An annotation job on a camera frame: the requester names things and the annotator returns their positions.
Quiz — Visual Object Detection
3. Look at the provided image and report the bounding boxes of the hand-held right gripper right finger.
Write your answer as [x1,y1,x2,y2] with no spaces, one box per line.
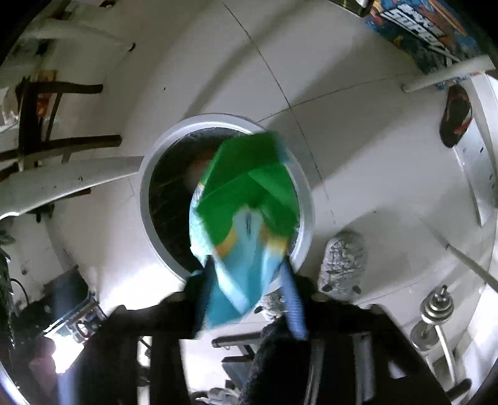
[279,260,449,405]

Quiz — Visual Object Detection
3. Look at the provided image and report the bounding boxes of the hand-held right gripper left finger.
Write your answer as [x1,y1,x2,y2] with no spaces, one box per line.
[83,269,211,405]

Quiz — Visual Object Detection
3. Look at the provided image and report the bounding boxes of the green and blue snack packet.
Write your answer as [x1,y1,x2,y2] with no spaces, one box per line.
[188,131,301,328]

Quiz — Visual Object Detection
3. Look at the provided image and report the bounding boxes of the white bin with black bag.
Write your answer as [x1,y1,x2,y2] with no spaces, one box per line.
[139,113,315,285]

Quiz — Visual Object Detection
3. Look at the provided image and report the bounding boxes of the grey fuzzy slipper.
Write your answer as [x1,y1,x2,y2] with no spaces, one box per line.
[255,290,289,322]
[317,230,369,301]

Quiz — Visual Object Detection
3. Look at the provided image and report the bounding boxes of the person's dark trouser leg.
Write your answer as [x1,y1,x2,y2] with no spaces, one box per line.
[238,317,317,405]

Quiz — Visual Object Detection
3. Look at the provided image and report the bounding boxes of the black low stool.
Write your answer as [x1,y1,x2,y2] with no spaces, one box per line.
[211,333,257,390]

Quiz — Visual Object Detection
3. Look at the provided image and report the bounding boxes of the chrome dumbbell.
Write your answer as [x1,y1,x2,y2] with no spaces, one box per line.
[410,285,473,396]

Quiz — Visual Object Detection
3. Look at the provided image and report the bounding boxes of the white board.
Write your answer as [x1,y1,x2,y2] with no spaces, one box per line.
[0,155,145,219]

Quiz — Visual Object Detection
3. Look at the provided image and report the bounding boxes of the white rod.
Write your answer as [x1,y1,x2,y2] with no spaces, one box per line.
[402,54,496,93]
[445,243,498,293]

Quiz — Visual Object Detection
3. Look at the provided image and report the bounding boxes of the black and red slipper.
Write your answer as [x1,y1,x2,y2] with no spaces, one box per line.
[439,83,474,149]

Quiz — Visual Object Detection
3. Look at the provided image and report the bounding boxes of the colourful printed box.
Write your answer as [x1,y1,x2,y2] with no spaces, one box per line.
[366,0,481,74]

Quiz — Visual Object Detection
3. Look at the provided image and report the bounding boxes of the dark wooden chair frame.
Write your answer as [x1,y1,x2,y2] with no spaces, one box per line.
[0,70,123,183]

